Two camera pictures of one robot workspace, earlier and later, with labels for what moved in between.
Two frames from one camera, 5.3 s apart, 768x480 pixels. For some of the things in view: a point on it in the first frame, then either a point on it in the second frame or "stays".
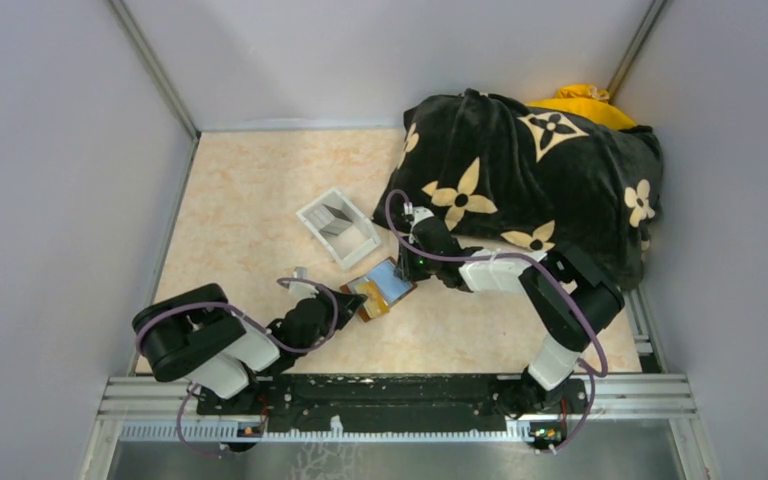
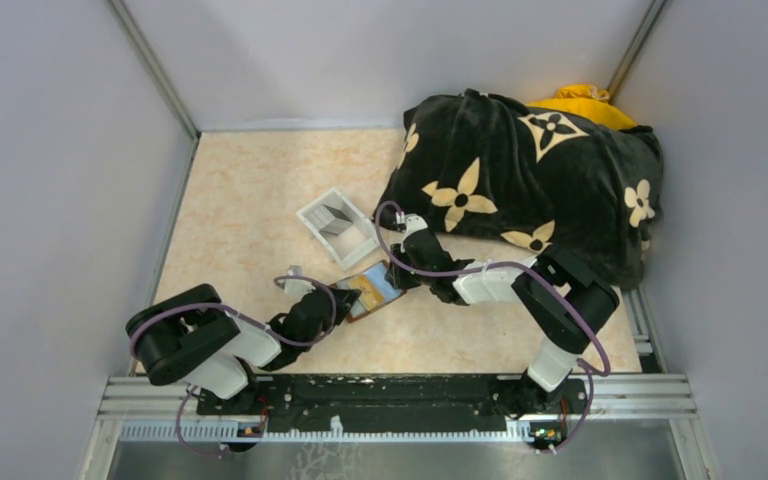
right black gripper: (405, 268) -> (395, 276)
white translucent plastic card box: (346, 232) stays
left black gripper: (348, 304) stays
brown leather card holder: (381, 288) stays
